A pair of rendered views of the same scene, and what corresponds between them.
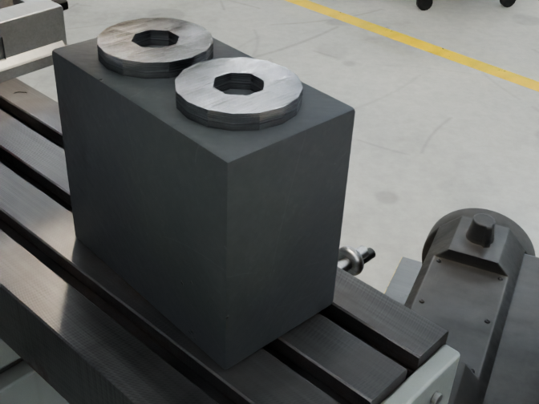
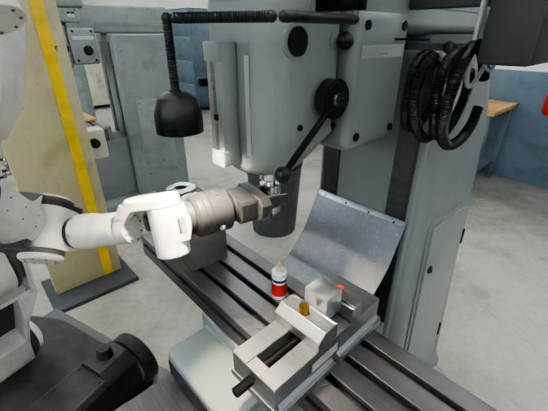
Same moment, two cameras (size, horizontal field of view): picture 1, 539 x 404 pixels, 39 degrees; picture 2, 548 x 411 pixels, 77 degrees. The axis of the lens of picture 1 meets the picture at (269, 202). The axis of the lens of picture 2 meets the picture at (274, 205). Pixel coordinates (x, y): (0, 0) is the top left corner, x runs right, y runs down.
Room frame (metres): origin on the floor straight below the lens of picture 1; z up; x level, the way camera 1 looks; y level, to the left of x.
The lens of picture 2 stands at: (1.43, 0.41, 1.56)
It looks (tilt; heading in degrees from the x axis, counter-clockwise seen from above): 27 degrees down; 186
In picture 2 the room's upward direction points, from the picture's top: straight up
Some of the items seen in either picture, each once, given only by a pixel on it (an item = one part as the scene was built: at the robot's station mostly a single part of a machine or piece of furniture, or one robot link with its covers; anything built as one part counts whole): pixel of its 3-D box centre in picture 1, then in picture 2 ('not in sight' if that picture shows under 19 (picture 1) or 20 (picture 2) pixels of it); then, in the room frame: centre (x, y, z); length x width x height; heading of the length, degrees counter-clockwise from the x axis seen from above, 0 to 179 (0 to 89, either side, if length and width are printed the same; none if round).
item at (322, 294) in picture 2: not in sight; (322, 298); (0.85, 0.46, 1.05); 0.06 x 0.05 x 0.06; 50
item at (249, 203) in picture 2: not in sight; (232, 207); (0.80, 0.26, 1.23); 0.13 x 0.12 x 0.10; 39
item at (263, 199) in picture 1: (196, 174); (191, 222); (0.52, 0.06, 1.03); 0.22 x 0.12 x 0.20; 44
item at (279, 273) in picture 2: not in sight; (279, 279); (0.72, 0.35, 0.99); 0.04 x 0.04 x 0.11
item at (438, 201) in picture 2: not in sight; (386, 255); (0.28, 0.74, 0.78); 0.50 x 0.46 x 1.56; 139
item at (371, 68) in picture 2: not in sight; (333, 78); (0.59, 0.46, 1.47); 0.24 x 0.19 x 0.26; 49
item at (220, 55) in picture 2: not in sight; (223, 107); (0.82, 0.26, 1.45); 0.04 x 0.04 x 0.21; 49
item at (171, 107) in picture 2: not in sight; (178, 111); (0.92, 0.21, 1.46); 0.07 x 0.07 x 0.06
